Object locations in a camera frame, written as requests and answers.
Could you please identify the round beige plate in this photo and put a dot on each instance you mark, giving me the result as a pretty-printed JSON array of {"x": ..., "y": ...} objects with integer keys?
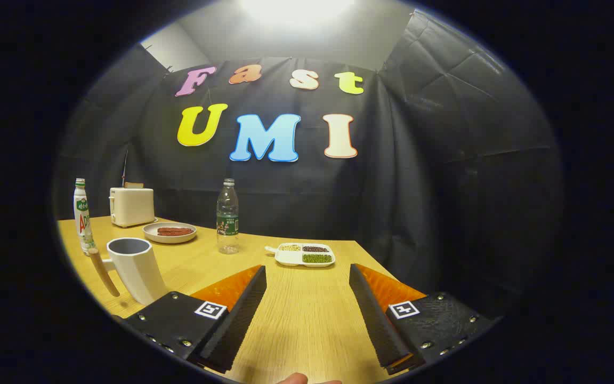
[{"x": 171, "y": 239}]

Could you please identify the wooden table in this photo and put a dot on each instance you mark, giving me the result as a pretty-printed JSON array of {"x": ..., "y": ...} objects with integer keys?
[{"x": 307, "y": 320}]

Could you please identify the pile of dark beans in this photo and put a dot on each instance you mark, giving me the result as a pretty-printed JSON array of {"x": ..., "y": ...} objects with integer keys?
[{"x": 315, "y": 248}]

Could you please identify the white divided dish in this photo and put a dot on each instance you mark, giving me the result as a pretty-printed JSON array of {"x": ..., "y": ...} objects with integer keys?
[{"x": 290, "y": 260}]

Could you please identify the black backdrop cloth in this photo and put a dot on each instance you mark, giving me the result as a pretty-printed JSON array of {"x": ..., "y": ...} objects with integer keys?
[{"x": 419, "y": 186}]

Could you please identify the bread slice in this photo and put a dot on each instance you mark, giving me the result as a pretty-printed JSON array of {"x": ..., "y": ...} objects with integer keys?
[{"x": 134, "y": 185}]

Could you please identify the clear plastic water bottle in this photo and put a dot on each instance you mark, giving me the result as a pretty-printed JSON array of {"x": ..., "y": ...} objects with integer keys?
[{"x": 227, "y": 224}]

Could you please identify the white toaster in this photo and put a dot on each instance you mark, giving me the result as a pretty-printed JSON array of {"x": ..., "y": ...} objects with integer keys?
[{"x": 131, "y": 207}]

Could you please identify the pile of pale beans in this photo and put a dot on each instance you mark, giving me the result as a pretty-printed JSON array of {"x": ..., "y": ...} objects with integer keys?
[{"x": 290, "y": 247}]

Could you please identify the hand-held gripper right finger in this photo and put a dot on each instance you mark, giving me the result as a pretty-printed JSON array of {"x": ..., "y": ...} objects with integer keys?
[{"x": 376, "y": 320}]

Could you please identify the red meat strip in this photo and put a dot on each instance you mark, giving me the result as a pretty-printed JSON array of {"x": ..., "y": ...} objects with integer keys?
[
  {"x": 175, "y": 234},
  {"x": 174, "y": 230}
]

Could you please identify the ceiling light panel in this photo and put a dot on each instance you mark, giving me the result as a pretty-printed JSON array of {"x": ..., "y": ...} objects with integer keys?
[{"x": 296, "y": 10}]

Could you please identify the pile of green beans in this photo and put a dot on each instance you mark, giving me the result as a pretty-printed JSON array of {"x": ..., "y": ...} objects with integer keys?
[{"x": 316, "y": 258}]

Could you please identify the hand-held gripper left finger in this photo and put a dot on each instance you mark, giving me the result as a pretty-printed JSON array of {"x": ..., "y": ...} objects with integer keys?
[{"x": 237, "y": 325}]

